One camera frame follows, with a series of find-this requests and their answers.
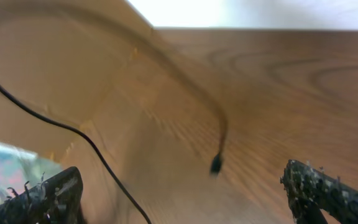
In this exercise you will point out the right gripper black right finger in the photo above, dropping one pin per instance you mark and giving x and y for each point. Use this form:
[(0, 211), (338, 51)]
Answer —
[(310, 192)]

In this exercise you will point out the brown cardboard box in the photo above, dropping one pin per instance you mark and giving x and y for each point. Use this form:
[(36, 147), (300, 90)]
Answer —
[(61, 58)]

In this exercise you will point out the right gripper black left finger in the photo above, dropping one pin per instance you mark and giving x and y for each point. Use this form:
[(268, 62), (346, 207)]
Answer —
[(56, 200)]

